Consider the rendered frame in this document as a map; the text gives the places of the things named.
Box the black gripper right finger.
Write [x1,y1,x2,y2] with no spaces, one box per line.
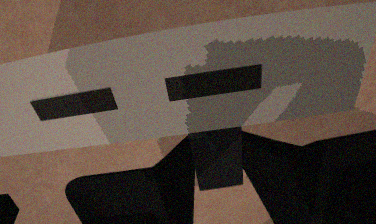
[241,129,376,224]

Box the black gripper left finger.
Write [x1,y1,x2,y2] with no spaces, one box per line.
[65,136,195,224]

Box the black two-prong charger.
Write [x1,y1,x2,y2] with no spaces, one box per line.
[188,126,243,191]

